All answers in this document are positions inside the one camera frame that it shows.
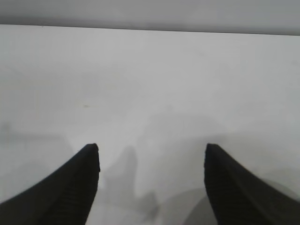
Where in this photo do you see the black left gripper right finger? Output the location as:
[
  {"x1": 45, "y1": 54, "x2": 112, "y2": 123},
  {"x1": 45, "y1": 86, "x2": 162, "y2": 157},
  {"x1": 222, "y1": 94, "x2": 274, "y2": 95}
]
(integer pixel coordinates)
[{"x1": 204, "y1": 142, "x2": 300, "y2": 225}]

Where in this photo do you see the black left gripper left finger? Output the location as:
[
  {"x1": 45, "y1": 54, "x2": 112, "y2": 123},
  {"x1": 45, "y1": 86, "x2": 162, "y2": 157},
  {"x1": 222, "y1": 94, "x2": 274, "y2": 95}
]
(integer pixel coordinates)
[{"x1": 0, "y1": 142, "x2": 101, "y2": 225}]

